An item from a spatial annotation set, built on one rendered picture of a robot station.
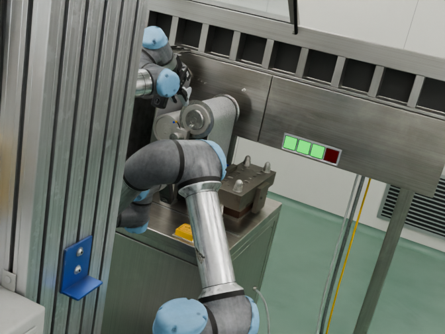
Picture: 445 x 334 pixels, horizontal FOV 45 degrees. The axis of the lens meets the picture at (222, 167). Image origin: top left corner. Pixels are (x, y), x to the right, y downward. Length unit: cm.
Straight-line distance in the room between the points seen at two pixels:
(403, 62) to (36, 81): 159
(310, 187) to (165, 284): 296
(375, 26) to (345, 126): 238
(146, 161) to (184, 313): 38
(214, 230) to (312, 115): 101
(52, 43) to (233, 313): 78
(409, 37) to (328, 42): 233
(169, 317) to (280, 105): 125
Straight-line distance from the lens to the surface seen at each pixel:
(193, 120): 203
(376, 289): 255
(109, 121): 94
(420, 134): 216
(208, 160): 137
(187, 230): 188
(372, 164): 220
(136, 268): 204
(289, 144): 226
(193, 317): 124
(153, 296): 205
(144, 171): 133
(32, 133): 82
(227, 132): 221
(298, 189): 482
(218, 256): 132
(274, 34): 225
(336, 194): 475
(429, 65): 213
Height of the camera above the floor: 175
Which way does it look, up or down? 19 degrees down
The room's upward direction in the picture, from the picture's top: 12 degrees clockwise
